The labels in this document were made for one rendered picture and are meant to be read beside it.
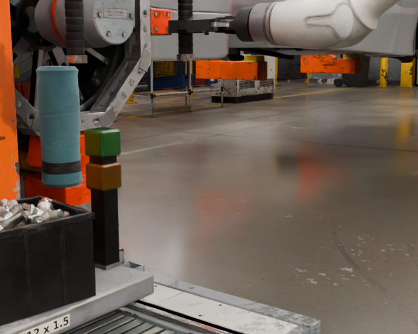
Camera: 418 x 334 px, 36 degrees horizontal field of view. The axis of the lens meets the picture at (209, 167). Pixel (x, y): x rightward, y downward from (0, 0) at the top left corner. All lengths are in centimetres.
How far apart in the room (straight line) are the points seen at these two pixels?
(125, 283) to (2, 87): 35
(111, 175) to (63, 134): 47
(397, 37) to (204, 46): 196
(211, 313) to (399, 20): 257
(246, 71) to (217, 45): 337
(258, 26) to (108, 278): 67
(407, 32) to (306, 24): 270
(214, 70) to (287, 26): 450
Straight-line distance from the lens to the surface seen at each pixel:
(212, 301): 184
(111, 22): 146
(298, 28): 132
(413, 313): 205
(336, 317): 197
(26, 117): 149
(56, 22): 151
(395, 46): 396
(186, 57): 153
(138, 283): 93
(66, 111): 140
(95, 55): 176
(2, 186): 102
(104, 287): 91
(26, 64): 181
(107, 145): 94
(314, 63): 747
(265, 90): 1021
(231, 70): 571
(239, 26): 142
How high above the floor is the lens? 77
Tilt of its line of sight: 10 degrees down
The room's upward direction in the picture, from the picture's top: straight up
